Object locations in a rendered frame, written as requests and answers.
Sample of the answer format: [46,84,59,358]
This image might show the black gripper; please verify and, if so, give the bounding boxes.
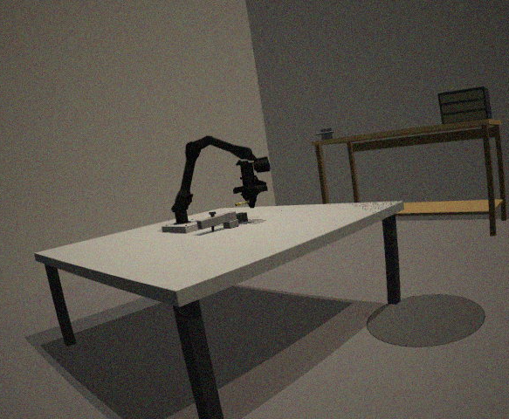
[233,173,268,208]

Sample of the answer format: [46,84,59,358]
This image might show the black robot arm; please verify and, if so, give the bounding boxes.
[171,136,270,224]

